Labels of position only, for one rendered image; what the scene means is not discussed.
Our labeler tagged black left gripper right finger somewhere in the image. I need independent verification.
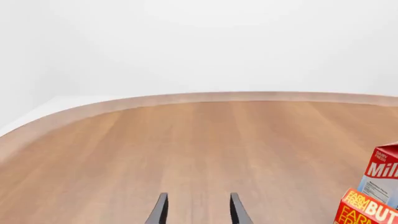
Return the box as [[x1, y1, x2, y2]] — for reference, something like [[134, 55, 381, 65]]
[[229, 192, 255, 224]]

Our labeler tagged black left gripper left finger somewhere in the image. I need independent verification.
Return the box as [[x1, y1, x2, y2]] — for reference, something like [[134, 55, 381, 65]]
[[144, 192, 169, 224]]

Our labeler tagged red butter box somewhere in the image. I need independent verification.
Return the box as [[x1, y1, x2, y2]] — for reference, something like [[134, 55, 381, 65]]
[[332, 187, 398, 224]]

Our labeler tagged red and white milk carton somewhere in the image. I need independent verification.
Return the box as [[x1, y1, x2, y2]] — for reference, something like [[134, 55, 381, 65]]
[[356, 144, 398, 210]]

